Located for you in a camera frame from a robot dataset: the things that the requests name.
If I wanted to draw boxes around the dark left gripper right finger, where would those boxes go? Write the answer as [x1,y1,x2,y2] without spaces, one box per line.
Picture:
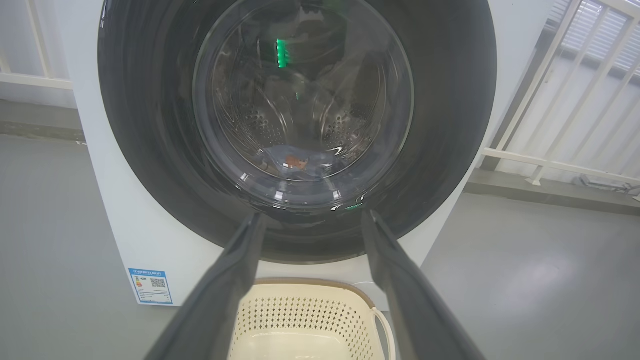
[361,210,486,360]

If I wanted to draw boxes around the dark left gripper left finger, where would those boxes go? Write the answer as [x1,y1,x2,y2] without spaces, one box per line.
[145,212,268,360]

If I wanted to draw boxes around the white metal railing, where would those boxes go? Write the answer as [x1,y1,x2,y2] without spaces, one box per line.
[0,0,74,92]
[481,0,640,203]

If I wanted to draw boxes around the black round glass washer door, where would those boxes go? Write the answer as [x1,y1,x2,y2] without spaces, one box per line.
[97,0,498,265]

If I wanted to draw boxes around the blue bear-print clothes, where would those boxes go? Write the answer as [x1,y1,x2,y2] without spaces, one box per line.
[257,144,348,182]

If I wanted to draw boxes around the cream perforated laundry basket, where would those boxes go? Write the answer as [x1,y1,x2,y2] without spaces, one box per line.
[227,278,397,360]

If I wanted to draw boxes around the white front-load washing machine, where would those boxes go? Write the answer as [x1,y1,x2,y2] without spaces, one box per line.
[52,0,556,311]

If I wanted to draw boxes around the blue energy label sticker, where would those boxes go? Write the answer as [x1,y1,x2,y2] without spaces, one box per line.
[128,268,174,306]

